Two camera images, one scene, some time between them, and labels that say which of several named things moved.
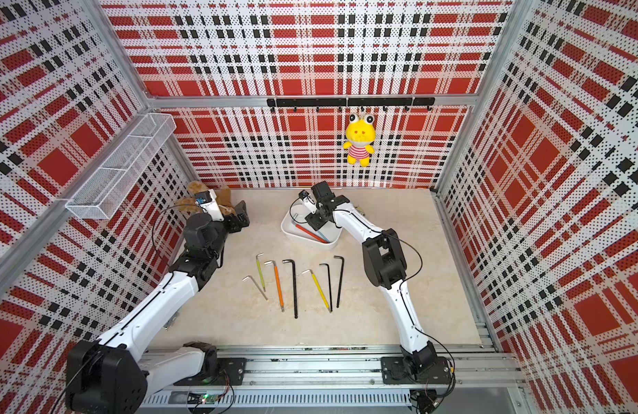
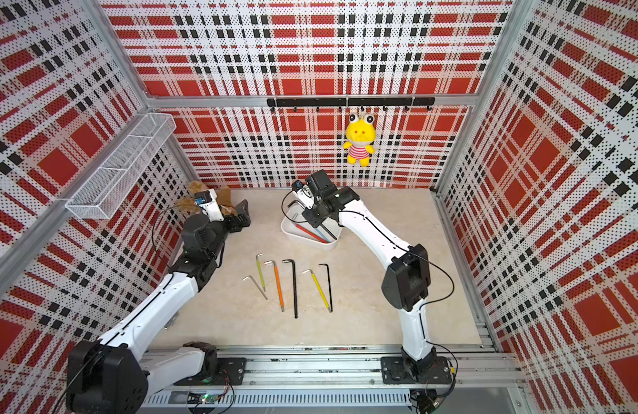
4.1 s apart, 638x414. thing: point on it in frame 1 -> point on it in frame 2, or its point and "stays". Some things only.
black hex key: [340, 279] -> [322, 226]
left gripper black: [241, 216] stays
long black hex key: [290, 260] stays
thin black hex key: [328, 283] stays
